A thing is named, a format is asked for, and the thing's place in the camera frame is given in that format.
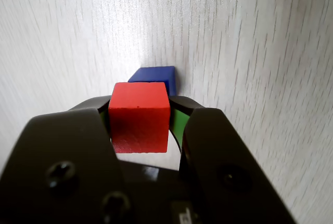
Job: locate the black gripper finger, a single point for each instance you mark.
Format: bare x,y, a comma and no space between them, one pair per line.
59,143
221,151

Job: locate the red wooden cube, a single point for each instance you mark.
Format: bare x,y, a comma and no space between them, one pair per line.
139,125

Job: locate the blue wooden cube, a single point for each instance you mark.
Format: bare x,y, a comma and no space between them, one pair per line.
153,74

